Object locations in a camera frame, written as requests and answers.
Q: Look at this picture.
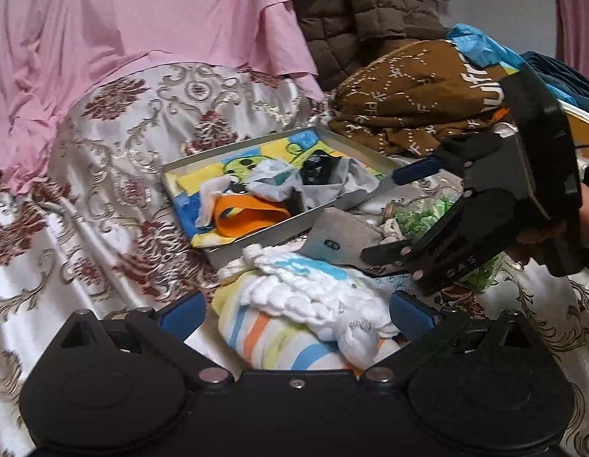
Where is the person's right hand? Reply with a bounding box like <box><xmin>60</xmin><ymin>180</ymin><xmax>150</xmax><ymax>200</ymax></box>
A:
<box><xmin>506</xmin><ymin>226</ymin><xmax>560</xmax><ymax>260</ymax></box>

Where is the colourful cartoon towel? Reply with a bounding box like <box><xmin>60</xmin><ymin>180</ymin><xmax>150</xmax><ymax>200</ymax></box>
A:
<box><xmin>163</xmin><ymin>128</ymin><xmax>345</xmax><ymax>248</ymax></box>

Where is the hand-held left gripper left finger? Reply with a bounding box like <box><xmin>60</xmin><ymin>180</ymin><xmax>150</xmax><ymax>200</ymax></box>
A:
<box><xmin>51</xmin><ymin>291</ymin><xmax>233</xmax><ymax>386</ymax></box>

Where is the brown puffer jacket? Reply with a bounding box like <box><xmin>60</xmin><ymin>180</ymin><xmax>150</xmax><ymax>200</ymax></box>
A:
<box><xmin>292</xmin><ymin>0</ymin><xmax>447</xmax><ymax>91</ymax></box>

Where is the floral satin bedspread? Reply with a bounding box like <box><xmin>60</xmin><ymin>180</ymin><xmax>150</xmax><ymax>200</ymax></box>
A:
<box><xmin>0</xmin><ymin>62</ymin><xmax>589</xmax><ymax>457</ymax></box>

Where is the white fluffy towel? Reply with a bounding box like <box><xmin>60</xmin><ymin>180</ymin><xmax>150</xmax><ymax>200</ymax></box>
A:
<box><xmin>218</xmin><ymin>243</ymin><xmax>400</xmax><ymax>367</ymax></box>

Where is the grey metal tray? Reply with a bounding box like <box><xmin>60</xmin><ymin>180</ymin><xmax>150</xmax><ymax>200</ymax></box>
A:
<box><xmin>160</xmin><ymin>126</ymin><xmax>404</xmax><ymax>251</ymax></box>

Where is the grey cloth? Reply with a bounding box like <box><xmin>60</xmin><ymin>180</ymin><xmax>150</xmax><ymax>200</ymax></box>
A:
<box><xmin>304</xmin><ymin>157</ymin><xmax>381</xmax><ymax>210</ymax></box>

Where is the white printed cloth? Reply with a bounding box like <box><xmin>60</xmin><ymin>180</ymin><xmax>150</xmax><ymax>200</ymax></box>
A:
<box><xmin>358</xmin><ymin>264</ymin><xmax>421</xmax><ymax>296</ymax></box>

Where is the pink curtain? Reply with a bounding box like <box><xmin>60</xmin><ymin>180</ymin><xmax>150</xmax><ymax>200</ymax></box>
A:
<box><xmin>554</xmin><ymin>0</ymin><xmax>589</xmax><ymax>84</ymax></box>

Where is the black cloth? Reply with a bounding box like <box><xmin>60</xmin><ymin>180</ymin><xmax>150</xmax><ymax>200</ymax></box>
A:
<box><xmin>298</xmin><ymin>149</ymin><xmax>345</xmax><ymax>185</ymax></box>

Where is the grey felt pouch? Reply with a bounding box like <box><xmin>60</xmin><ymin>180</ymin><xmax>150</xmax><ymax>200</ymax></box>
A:
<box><xmin>301</xmin><ymin>207</ymin><xmax>385</xmax><ymax>267</ymax></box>

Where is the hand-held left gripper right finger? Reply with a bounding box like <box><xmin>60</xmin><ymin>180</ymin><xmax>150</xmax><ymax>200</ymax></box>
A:
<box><xmin>361</xmin><ymin>290</ymin><xmax>538</xmax><ymax>386</ymax></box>

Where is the brown patterned blanket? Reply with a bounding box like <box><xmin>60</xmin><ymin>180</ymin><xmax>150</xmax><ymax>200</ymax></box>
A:
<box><xmin>330</xmin><ymin>38</ymin><xmax>524</xmax><ymax>158</ymax></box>

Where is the orange strap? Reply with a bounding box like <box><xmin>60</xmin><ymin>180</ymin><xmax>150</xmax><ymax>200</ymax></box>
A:
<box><xmin>213</xmin><ymin>194</ymin><xmax>292</xmax><ymax>240</ymax></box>

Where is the plastic bag of green pieces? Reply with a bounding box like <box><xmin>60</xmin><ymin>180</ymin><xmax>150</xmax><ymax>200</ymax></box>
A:
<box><xmin>385</xmin><ymin>190</ymin><xmax>507</xmax><ymax>293</ymax></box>

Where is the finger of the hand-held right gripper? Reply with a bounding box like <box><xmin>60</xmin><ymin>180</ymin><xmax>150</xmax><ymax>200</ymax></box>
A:
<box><xmin>392</xmin><ymin>132</ymin><xmax>504</xmax><ymax>186</ymax></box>
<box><xmin>361</xmin><ymin>188</ymin><xmax>477</xmax><ymax>278</ymax></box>

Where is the striped towel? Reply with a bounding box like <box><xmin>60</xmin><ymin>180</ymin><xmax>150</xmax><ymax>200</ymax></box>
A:
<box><xmin>211</xmin><ymin>271</ymin><xmax>404</xmax><ymax>372</ymax></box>

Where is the beige rope drawstring bag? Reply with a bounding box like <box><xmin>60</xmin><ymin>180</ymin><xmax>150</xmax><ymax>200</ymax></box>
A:
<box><xmin>377</xmin><ymin>200</ymin><xmax>409</xmax><ymax>248</ymax></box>

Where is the dark blue cloth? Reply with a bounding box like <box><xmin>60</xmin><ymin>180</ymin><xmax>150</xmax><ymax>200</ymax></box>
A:
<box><xmin>520</xmin><ymin>50</ymin><xmax>589</xmax><ymax>110</ymax></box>

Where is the light blue printed cloth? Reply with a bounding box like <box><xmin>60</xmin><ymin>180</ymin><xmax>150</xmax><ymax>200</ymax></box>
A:
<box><xmin>447</xmin><ymin>23</ymin><xmax>578</xmax><ymax>105</ymax></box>

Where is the pink sheet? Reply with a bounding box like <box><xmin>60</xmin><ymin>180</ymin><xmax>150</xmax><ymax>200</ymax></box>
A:
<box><xmin>0</xmin><ymin>0</ymin><xmax>340</xmax><ymax>191</ymax></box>

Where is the yellow wooden board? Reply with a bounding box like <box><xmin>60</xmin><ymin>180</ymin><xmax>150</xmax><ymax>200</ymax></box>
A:
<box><xmin>563</xmin><ymin>105</ymin><xmax>589</xmax><ymax>150</ymax></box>

